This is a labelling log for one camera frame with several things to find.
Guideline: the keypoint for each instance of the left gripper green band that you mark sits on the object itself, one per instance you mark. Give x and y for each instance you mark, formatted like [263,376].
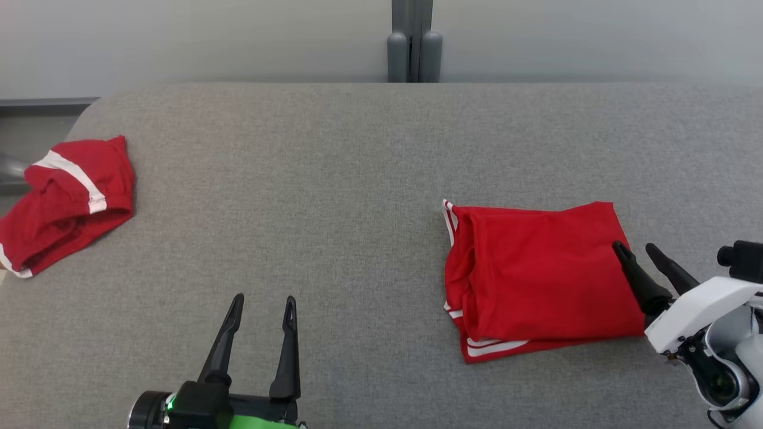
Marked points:
[262,417]

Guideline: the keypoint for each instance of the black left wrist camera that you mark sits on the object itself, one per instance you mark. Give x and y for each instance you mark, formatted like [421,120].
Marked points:
[185,405]

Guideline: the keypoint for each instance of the red shorts with white stripe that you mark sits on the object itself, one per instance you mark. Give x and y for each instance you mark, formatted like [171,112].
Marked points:
[65,220]

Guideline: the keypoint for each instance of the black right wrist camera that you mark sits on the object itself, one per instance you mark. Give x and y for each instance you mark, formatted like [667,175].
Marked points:
[745,259]

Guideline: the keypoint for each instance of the grey aluminium partition post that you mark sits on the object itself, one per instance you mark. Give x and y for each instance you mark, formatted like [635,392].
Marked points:
[414,42]

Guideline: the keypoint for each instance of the red jersey with white sleeves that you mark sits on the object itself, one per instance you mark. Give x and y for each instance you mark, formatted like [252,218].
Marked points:
[536,280]

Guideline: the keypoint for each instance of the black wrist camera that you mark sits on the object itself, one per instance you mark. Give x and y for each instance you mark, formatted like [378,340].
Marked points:
[745,259]
[185,405]

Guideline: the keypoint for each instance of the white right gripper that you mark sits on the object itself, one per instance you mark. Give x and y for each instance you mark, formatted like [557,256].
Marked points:
[697,313]

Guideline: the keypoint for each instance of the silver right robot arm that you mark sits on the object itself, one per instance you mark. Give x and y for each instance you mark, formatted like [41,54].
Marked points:
[727,369]

